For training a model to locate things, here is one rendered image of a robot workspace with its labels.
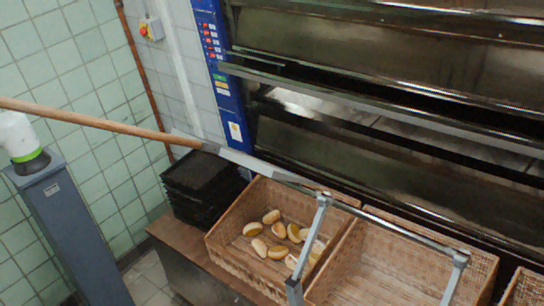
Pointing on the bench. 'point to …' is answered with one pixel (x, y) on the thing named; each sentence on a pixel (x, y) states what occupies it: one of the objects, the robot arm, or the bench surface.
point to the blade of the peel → (251, 161)
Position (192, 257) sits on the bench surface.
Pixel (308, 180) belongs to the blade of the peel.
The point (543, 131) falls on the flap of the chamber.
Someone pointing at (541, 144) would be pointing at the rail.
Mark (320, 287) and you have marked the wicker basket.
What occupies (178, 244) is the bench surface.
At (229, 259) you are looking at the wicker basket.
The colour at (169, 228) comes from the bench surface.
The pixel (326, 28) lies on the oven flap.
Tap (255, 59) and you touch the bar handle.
